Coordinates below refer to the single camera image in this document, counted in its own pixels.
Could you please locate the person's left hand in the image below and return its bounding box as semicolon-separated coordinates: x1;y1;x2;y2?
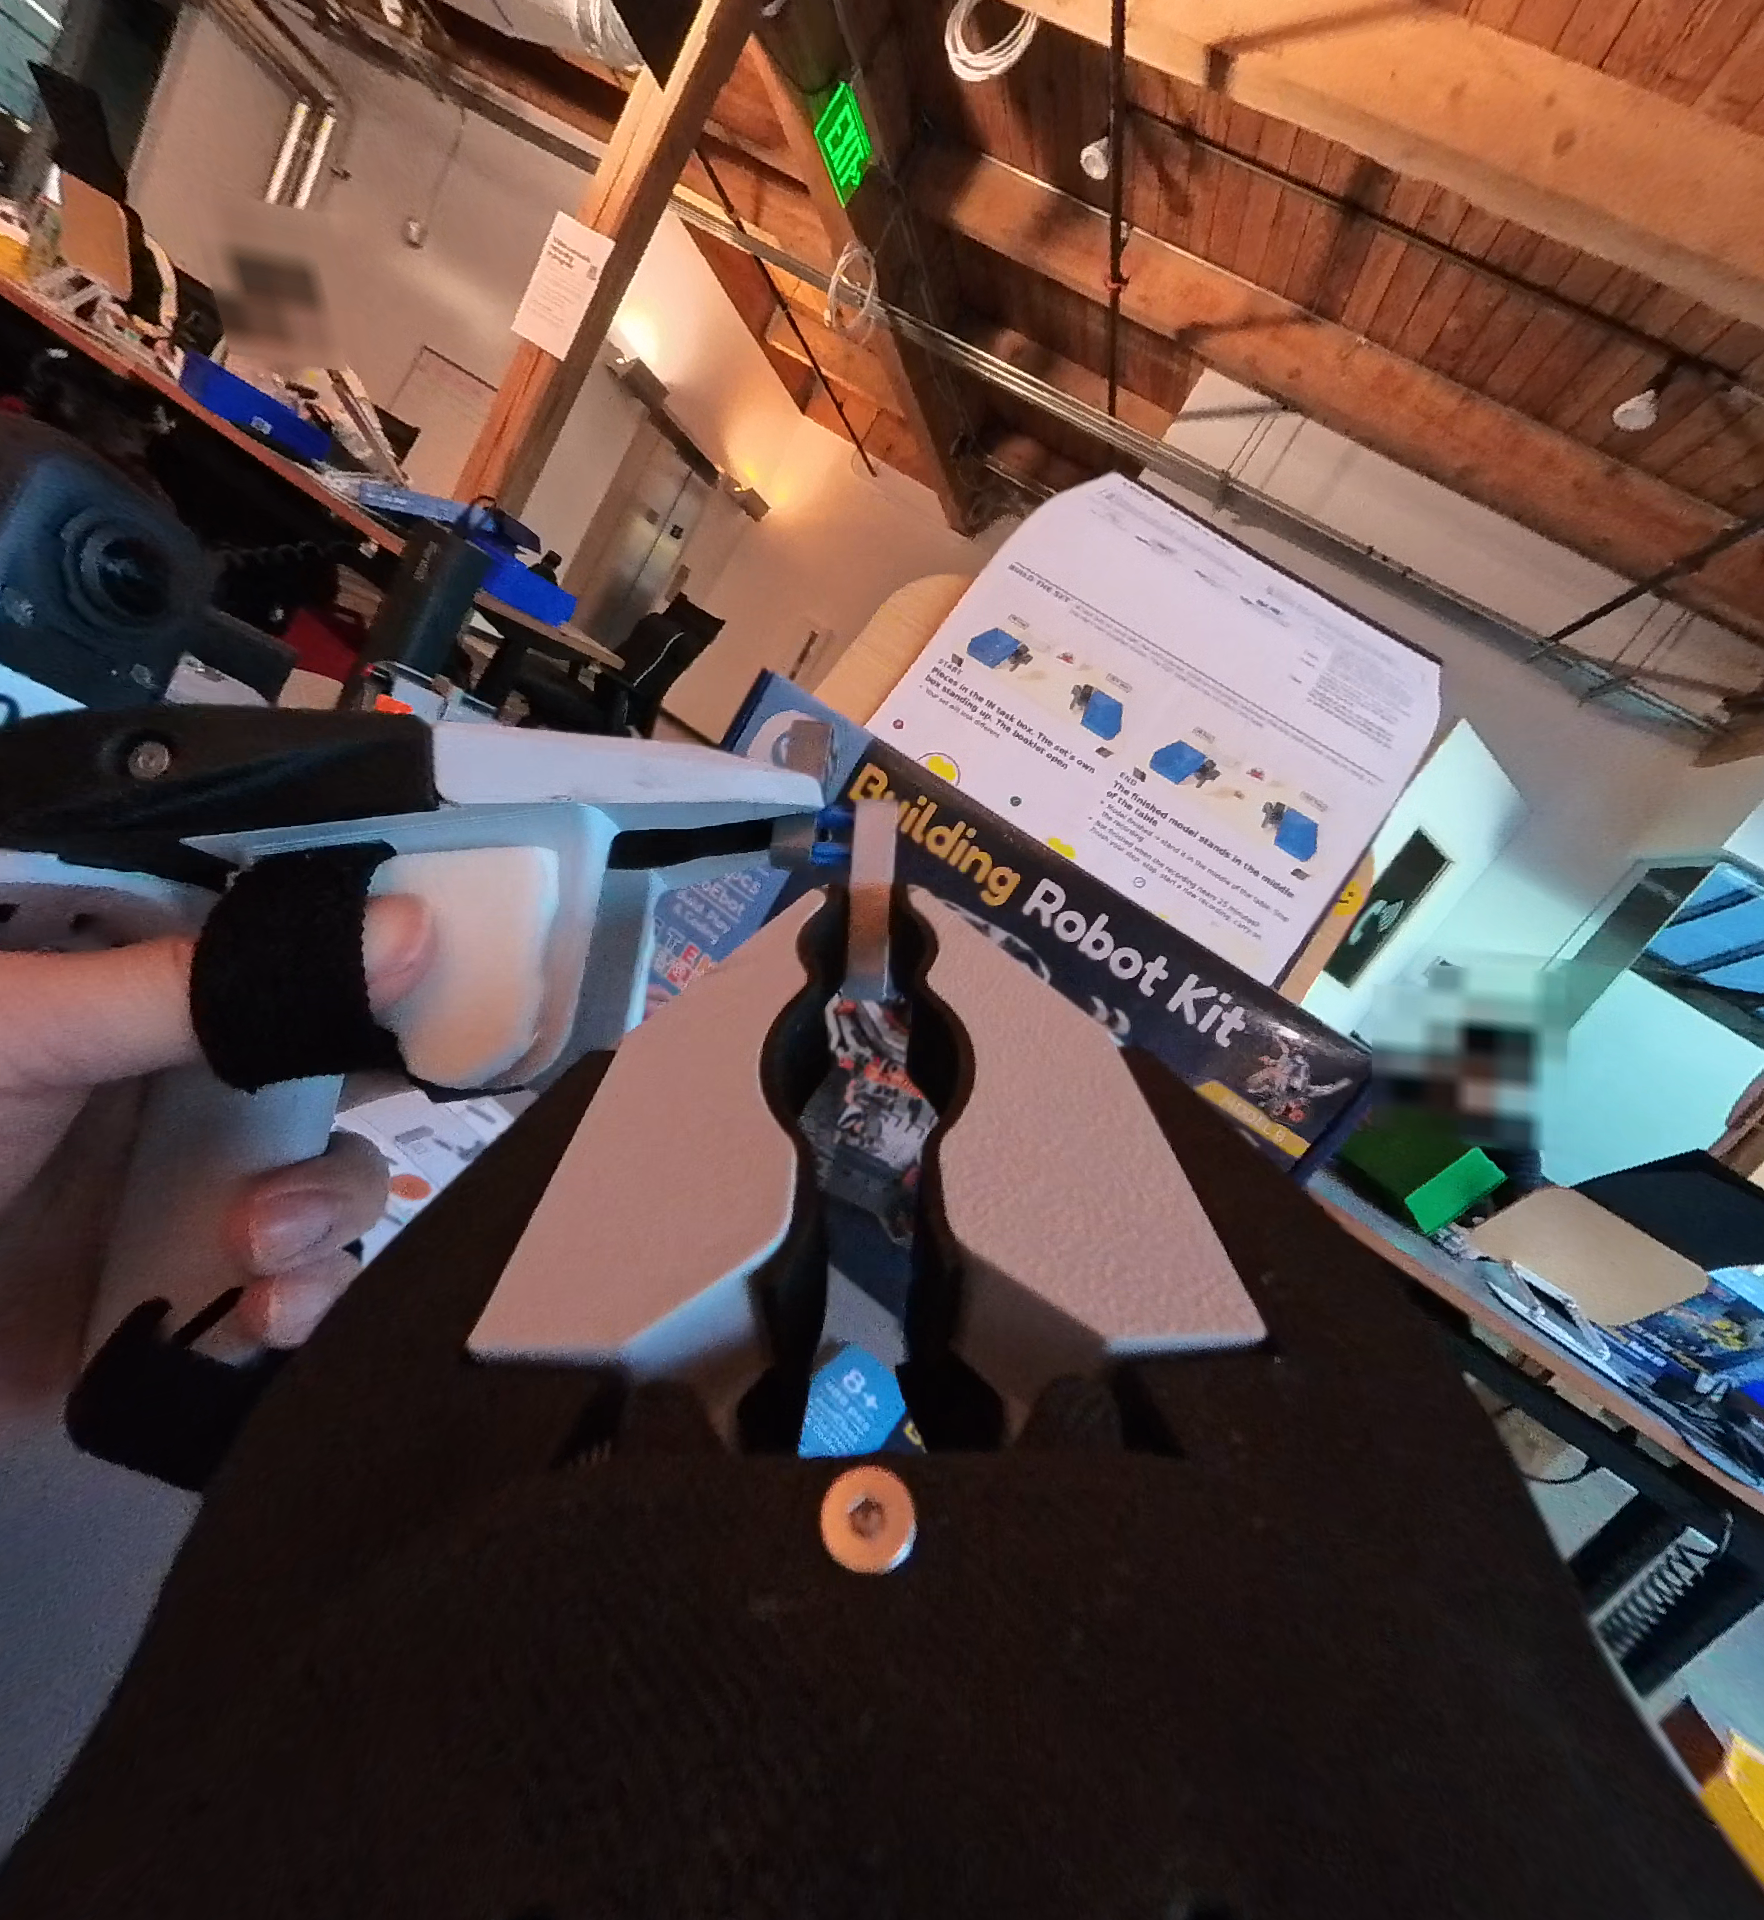
0;892;437;1486

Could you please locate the dark green phone sign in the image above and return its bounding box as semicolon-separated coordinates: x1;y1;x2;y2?
1324;825;1454;992

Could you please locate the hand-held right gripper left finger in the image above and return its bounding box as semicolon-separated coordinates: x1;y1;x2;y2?
467;887;843;1456

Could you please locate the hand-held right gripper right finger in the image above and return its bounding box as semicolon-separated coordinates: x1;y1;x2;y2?
898;881;1269;1448

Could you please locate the cardboard sheet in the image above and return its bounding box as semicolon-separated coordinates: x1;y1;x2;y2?
1468;1186;1709;1329

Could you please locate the coil of white cable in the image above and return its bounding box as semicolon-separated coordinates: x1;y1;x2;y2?
942;0;1041;86

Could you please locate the white printed task sheet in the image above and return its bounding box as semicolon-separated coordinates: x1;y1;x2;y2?
860;473;1444;986

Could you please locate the grey building beam with pin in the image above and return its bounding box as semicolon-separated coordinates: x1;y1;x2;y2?
806;800;908;1001

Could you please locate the green exit sign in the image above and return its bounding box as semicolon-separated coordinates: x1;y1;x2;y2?
806;76;887;213

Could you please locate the robot kit box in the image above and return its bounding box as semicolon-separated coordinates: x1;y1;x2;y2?
650;669;1377;1202

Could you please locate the black tall device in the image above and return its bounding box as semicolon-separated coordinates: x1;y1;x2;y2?
365;516;495;684

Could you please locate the black building beam with pin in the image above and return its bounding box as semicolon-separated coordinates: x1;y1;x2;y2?
767;718;845;880

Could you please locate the wooden post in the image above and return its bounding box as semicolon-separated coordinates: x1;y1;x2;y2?
453;0;765;505

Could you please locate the blue storage bin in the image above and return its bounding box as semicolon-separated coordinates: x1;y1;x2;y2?
453;506;580;625
178;349;338;461

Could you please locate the green block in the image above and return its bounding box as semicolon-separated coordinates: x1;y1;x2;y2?
1338;1117;1510;1234

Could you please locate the white paper notice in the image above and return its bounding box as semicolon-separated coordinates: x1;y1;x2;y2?
511;210;620;362

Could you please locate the open white instruction booklet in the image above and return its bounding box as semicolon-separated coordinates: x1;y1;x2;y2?
334;1092;524;1250

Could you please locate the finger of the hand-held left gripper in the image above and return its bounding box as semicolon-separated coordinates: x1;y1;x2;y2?
432;725;838;831
556;807;827;1064

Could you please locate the long wooden workbench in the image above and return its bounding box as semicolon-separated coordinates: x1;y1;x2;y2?
0;227;629;678

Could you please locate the black office chair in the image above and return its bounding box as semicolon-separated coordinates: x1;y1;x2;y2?
598;594;728;737

